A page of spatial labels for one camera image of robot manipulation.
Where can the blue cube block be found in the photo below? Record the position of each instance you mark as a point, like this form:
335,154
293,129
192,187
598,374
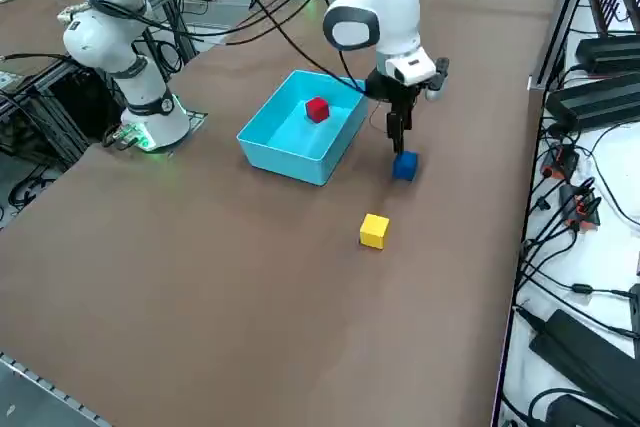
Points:
407,167

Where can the yellow cube block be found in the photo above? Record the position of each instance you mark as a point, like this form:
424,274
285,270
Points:
374,232

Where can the black slotted rack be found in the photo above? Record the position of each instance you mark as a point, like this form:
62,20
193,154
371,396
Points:
607,2

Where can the red cube block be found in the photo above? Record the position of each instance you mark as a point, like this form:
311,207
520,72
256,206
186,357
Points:
316,109

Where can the aluminium camera post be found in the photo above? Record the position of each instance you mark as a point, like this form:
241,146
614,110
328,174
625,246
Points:
565,12

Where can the grey metal rail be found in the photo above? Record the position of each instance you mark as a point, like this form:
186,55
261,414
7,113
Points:
30,377

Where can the cyan plastic box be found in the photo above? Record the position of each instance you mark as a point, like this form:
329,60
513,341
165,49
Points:
295,162

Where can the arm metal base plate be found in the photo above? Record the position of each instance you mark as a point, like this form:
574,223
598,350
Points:
197,119

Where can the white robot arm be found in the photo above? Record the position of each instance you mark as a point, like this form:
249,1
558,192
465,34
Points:
390,12

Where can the large black power brick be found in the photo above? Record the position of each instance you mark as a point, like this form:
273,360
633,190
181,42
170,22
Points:
575,347

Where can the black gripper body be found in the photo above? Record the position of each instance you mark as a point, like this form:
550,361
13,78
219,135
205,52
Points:
387,89

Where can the orange black plug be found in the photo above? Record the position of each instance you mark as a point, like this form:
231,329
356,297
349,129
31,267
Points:
562,162

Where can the orange black clamp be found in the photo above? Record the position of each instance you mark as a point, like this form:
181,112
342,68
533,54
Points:
580,209

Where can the ribbed black power brick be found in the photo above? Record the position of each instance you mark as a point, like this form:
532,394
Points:
595,102

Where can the black aluminium frame stand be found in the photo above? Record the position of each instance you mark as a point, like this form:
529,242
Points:
47,107

